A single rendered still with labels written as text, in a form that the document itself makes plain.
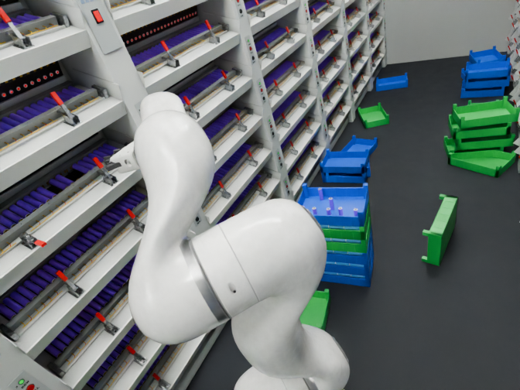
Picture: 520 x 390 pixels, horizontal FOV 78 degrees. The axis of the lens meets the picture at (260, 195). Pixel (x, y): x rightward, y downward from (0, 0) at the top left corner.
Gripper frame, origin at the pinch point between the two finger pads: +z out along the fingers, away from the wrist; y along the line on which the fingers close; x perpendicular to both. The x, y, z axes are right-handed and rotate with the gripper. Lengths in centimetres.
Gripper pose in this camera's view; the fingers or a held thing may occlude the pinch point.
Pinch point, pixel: (115, 157)
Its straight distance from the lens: 98.3
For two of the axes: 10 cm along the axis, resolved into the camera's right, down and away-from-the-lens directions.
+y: 4.6, -6.2, 6.4
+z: -7.9, 0.4, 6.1
